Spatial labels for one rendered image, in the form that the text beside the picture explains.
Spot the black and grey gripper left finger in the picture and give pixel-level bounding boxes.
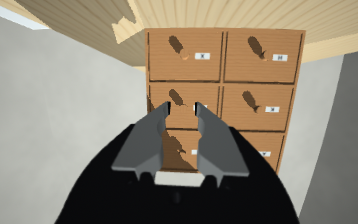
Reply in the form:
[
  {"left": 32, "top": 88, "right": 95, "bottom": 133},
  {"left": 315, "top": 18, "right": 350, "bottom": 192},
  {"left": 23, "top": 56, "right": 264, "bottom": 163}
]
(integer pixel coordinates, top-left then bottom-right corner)
[{"left": 54, "top": 101, "right": 171, "bottom": 224}]

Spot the brown wooden drawer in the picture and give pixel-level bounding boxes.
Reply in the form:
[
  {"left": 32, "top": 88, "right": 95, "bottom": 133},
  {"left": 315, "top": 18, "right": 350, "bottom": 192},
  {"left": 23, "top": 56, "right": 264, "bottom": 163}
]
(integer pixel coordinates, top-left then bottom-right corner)
[
  {"left": 241, "top": 134, "right": 283, "bottom": 171},
  {"left": 223, "top": 31, "right": 301, "bottom": 84},
  {"left": 150, "top": 85, "right": 219, "bottom": 128},
  {"left": 149, "top": 31, "right": 222, "bottom": 83},
  {"left": 162, "top": 132, "right": 202, "bottom": 169},
  {"left": 220, "top": 86, "right": 293, "bottom": 130}
]

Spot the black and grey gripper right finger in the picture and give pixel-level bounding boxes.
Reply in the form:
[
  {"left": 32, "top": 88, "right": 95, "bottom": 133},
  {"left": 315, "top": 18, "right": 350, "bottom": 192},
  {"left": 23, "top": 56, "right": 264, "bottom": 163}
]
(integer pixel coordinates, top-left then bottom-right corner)
[{"left": 195, "top": 102, "right": 300, "bottom": 224}]

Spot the brown wooden chest of drawers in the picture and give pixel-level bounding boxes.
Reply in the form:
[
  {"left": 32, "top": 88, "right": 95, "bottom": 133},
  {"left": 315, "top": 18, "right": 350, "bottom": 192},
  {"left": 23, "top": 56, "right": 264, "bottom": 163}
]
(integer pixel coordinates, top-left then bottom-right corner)
[{"left": 145, "top": 28, "right": 306, "bottom": 175}]

